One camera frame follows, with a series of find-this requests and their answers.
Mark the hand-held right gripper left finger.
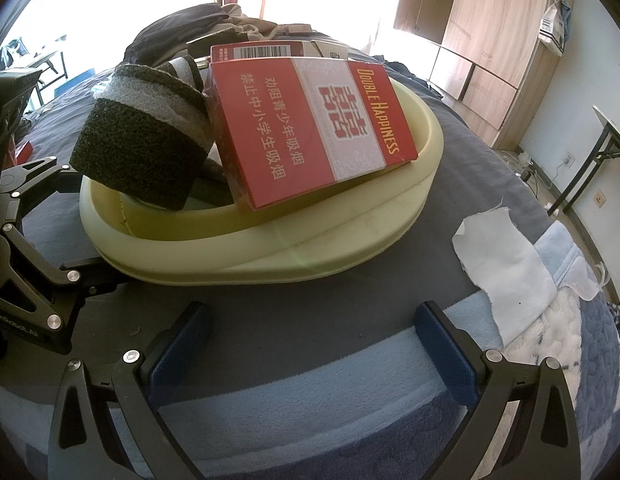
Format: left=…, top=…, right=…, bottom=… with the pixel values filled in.
left=49, top=301, right=212, bottom=480

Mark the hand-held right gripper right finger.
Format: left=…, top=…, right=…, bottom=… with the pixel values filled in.
left=414, top=301, right=582, bottom=480

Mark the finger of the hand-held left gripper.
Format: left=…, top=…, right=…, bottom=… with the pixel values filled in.
left=0, top=156, right=86, bottom=233
left=0, top=222, right=123, bottom=356

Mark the sock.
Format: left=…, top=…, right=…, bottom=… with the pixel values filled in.
left=157, top=55, right=205, bottom=92
left=70, top=62, right=214, bottom=212

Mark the cream plastic basin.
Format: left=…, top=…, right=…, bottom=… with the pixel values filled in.
left=79, top=80, right=445, bottom=288

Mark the red white carton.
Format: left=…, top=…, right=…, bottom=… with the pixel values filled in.
left=210, top=40, right=348, bottom=64
left=206, top=56, right=420, bottom=212

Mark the white cloth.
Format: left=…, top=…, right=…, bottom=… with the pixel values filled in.
left=451, top=205, right=558, bottom=348

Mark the blue patterned blanket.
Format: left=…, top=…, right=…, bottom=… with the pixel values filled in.
left=40, top=220, right=620, bottom=480

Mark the grey bedsheet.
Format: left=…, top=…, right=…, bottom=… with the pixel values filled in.
left=0, top=45, right=556, bottom=396

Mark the dark clothes pile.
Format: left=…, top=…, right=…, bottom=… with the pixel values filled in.
left=125, top=4, right=251, bottom=68

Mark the black leg folding table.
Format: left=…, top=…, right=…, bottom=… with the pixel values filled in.
left=547, top=105, right=620, bottom=221

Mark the wooden wardrobe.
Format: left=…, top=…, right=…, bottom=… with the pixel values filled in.
left=392, top=0, right=576, bottom=148

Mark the white printed bag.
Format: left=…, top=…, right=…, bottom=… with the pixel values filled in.
left=537, top=0, right=573, bottom=56

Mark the black metal frame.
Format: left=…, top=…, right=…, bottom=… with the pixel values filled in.
left=0, top=35, right=66, bottom=106

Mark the black cable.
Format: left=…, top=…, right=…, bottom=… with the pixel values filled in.
left=505, top=150, right=541, bottom=181

